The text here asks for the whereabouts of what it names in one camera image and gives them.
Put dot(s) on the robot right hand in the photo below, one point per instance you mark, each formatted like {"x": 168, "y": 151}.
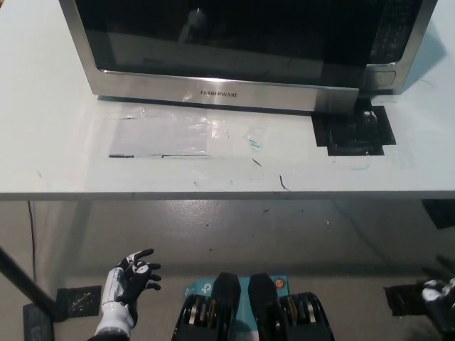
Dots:
{"x": 435, "y": 289}

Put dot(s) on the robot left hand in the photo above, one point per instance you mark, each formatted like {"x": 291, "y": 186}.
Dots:
{"x": 122, "y": 284}

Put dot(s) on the black robot legs and feet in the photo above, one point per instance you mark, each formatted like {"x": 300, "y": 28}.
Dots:
{"x": 220, "y": 312}

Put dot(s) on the silver microwave door release button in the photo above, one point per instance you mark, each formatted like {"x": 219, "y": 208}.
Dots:
{"x": 382, "y": 79}

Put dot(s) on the black floor tape patch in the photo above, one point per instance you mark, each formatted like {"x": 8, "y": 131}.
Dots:
{"x": 405, "y": 302}
{"x": 80, "y": 302}

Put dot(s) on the black floor mat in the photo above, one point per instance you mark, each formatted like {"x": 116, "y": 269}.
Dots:
{"x": 442, "y": 213}

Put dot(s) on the black table leg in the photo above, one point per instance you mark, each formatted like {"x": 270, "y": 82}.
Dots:
{"x": 28, "y": 284}

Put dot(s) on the black floor pad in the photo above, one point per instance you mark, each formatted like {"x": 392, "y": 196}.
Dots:
{"x": 37, "y": 325}

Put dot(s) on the black tape patch on table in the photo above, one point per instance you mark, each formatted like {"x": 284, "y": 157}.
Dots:
{"x": 355, "y": 142}

